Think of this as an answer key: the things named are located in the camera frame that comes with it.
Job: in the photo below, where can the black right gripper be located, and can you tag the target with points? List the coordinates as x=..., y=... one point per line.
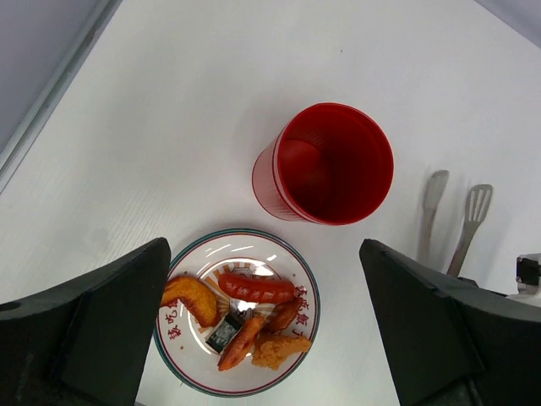
x=448, y=341

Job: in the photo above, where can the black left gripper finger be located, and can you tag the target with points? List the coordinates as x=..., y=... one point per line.
x=85, y=341

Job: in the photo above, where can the black seaweed sushi roll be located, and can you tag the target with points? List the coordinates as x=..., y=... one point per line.
x=224, y=332

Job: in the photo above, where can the stainless steel tongs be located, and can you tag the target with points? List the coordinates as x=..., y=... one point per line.
x=476, y=208

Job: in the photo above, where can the red cylindrical lunch container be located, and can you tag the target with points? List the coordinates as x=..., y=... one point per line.
x=331, y=165

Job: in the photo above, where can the white plate with red print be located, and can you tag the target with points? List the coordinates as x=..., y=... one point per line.
x=190, y=350

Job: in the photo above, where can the orange fried chicken wing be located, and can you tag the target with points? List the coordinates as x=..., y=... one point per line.
x=198, y=299

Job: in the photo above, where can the red grilled sausage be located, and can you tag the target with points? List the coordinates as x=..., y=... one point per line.
x=261, y=291

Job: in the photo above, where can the brown roasted meat piece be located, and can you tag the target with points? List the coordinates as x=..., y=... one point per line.
x=283, y=316

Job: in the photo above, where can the breaded fried chicken nugget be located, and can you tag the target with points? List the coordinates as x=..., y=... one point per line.
x=270, y=351

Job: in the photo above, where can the aluminium left frame post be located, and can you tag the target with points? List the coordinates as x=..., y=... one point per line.
x=43, y=45

